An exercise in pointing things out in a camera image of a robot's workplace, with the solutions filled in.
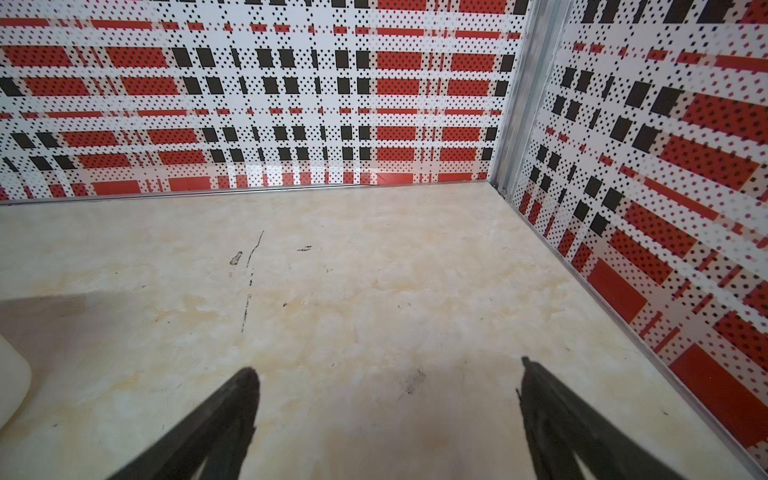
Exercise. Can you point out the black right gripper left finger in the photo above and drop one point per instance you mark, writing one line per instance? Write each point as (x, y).
(211, 442)

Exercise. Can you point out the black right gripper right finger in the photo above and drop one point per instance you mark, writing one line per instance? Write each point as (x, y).
(566, 435)

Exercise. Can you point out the white plastic bin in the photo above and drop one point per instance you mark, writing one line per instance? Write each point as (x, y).
(15, 380)

